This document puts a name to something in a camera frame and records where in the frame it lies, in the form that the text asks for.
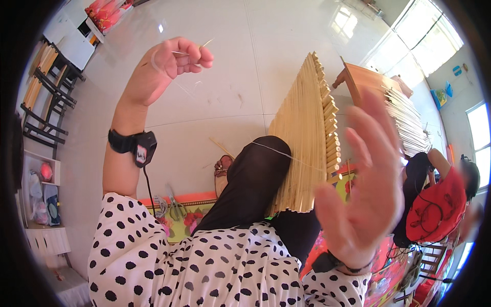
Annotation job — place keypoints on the person's right hand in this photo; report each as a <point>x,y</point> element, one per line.
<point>368,215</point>

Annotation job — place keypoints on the person's left hand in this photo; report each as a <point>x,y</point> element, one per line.
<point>153,76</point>

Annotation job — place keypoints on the person's left fingers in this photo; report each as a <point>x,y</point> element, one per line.
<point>191,57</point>

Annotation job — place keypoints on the thin sewing needle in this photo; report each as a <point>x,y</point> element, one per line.
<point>206,43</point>

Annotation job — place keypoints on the white thread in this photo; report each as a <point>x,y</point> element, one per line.
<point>276,151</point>

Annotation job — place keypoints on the loose bamboo stick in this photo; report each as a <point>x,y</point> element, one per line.
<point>221,147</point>

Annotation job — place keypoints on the heap of red bags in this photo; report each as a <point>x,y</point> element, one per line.
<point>107,13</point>

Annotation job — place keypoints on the black wrist band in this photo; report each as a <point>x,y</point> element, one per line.
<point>142,147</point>
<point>326,262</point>

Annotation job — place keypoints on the brown beaded shoe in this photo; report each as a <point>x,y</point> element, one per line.
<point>222,172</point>

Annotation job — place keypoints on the white table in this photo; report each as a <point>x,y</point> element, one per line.
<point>73,42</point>

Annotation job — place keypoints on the person's legs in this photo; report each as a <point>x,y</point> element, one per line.
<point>253,184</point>

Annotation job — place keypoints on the grey scissors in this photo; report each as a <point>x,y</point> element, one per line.
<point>175,205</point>

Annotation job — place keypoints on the colourful floral floor mat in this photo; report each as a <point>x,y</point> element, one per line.
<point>180,226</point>

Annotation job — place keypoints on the brown wooden table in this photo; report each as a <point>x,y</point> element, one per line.
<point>364,82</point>

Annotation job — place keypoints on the white shelf with goods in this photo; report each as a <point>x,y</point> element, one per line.
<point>42,192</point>

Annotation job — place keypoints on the person's body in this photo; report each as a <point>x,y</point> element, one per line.
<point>191,268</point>

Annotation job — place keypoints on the pale bamboo slat mat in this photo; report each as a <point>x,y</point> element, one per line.
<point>408,122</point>

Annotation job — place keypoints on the large bright window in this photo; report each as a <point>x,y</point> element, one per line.
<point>422,34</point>

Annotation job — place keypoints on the white low cabinet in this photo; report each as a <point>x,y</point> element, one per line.
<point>48,243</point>

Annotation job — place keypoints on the small side window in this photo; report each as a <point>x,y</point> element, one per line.
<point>479,142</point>

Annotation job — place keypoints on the small wooden chair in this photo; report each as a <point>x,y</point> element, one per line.
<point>432,259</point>

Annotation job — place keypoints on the blue wall picture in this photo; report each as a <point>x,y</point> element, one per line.
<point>440,96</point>

